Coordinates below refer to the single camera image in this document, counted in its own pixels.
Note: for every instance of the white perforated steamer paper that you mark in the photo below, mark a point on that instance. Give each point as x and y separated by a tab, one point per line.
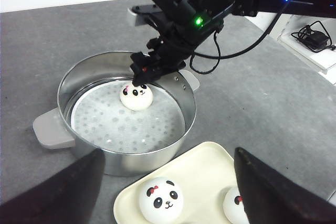
99	117

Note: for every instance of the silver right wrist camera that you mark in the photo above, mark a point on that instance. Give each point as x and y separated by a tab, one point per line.
139	15

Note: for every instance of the cream plastic tray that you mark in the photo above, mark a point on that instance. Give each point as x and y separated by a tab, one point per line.
205	173

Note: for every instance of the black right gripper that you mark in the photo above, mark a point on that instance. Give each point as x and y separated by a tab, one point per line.
167	52

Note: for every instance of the panda bun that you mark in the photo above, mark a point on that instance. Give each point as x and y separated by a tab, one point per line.
136	98
233	206
161	200

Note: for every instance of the black power adapter with cord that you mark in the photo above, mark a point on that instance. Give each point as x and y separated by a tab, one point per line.
315	40

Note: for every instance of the stainless steel steamer pot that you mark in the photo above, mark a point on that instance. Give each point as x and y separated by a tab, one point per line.
53	129

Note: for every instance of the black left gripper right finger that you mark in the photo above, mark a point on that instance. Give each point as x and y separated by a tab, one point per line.
270	197

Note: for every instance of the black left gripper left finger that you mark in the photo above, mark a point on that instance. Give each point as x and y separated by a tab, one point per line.
67	197

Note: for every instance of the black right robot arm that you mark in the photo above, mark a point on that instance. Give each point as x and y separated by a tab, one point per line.
184	24

